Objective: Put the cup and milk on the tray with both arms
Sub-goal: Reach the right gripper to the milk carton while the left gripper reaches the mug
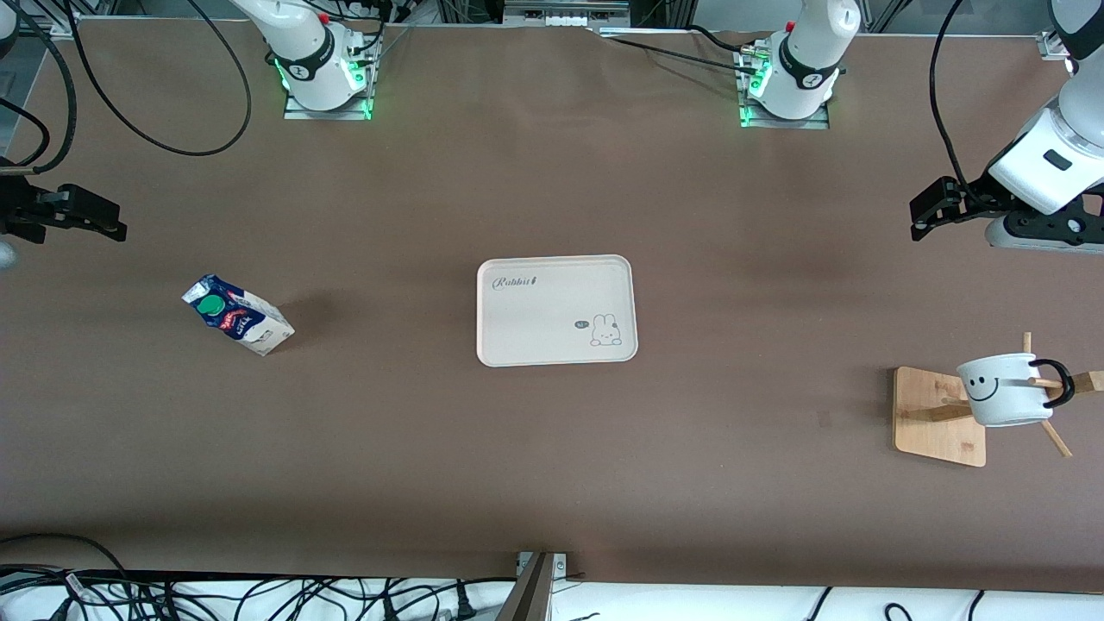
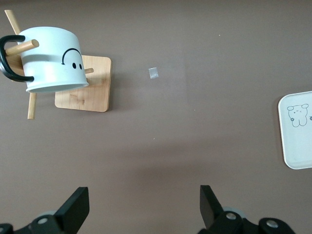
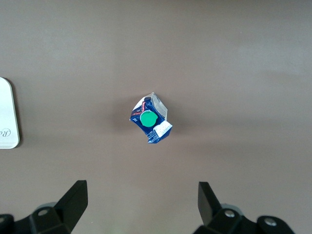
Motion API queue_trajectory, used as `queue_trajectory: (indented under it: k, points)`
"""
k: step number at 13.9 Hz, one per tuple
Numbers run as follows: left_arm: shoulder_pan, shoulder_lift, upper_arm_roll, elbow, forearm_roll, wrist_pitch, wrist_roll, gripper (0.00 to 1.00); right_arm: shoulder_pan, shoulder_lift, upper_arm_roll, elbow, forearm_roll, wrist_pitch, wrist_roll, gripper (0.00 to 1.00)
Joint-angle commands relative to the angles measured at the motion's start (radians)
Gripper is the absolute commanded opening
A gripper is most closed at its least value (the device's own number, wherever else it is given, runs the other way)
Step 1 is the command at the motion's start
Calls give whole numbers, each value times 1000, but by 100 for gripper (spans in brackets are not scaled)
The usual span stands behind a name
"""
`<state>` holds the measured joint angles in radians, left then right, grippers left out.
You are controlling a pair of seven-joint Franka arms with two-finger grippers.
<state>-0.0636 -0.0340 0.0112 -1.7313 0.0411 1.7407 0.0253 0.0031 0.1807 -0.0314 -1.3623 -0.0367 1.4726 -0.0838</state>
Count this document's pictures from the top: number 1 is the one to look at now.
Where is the blue white milk carton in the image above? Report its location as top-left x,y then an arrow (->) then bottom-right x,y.
181,274 -> 296,357

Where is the white smiley face cup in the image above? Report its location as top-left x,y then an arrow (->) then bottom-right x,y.
956,352 -> 1077,429

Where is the white rabbit print tray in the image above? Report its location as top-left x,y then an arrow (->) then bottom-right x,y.
476,254 -> 640,368

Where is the wooden mug stand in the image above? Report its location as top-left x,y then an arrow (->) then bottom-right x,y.
893,332 -> 1104,468

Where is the grey power strip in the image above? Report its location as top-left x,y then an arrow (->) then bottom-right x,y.
503,0 -> 632,28

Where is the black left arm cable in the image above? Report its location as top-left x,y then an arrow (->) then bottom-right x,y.
928,0 -> 982,205

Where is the long looping black cable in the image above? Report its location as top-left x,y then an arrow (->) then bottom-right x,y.
67,0 -> 254,159

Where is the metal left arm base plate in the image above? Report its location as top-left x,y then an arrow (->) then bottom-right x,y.
737,43 -> 831,130

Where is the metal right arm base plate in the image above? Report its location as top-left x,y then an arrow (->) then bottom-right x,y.
283,39 -> 381,122

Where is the black base cable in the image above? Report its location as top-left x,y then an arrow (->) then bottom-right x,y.
591,26 -> 765,78

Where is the arcing black cable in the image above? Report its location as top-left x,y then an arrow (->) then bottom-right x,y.
0,532 -> 135,596

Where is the black cable with plug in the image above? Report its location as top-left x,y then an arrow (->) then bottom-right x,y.
379,578 -> 480,621

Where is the grey metal bracket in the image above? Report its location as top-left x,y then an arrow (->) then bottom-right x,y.
496,552 -> 572,621

